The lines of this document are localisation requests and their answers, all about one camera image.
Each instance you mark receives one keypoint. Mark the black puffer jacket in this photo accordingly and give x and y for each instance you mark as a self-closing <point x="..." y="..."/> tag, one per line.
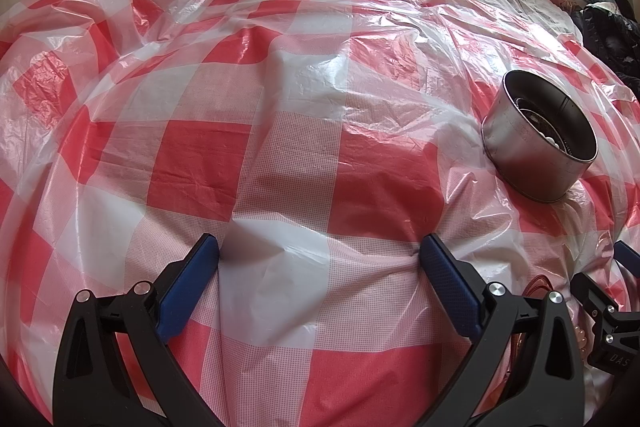
<point x="612" y="37"/>

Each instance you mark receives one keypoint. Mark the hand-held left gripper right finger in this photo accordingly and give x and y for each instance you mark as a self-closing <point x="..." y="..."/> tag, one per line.
<point x="450" y="287"/>

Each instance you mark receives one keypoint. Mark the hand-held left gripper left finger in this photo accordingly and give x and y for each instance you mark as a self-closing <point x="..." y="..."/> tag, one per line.
<point x="192" y="277"/>

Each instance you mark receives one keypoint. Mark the red checked plastic sheet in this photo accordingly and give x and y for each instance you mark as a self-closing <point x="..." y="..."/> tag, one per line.
<point x="250" y="107"/>

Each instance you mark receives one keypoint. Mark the round metal tin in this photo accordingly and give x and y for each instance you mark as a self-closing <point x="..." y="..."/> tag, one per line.
<point x="530" y="172"/>

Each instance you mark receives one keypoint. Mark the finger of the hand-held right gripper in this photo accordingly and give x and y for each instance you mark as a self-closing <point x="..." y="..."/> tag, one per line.
<point x="627" y="253"/>
<point x="592" y="292"/>

